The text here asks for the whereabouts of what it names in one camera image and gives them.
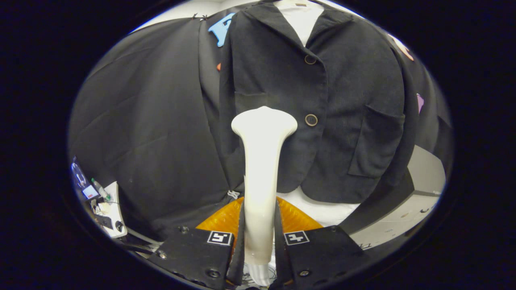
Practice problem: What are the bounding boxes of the black backdrop cloth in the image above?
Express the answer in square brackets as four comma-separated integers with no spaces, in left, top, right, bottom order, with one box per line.
[68,8,454,242]

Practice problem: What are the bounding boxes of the white shirt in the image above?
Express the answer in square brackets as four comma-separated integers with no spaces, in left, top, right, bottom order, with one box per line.
[274,0,361,228]

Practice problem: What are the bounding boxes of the grey cabinet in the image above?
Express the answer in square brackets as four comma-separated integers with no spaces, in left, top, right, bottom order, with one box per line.
[339,145,447,250]

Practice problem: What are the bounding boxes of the black suit jacket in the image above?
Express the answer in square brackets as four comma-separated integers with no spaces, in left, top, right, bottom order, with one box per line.
[218,0,420,204]

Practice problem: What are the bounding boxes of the white plastic box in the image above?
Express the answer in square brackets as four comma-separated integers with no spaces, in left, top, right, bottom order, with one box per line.
[95,181,129,239]

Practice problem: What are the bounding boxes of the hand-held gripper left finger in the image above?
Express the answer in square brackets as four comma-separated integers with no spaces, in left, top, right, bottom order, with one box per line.
[146,197,246,288]

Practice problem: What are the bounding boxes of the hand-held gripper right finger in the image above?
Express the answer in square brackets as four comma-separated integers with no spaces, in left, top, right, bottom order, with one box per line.
[275,197,367,288]

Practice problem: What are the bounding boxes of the green marker pen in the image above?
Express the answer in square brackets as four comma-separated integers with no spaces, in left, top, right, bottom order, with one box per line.
[91,177,111,201]

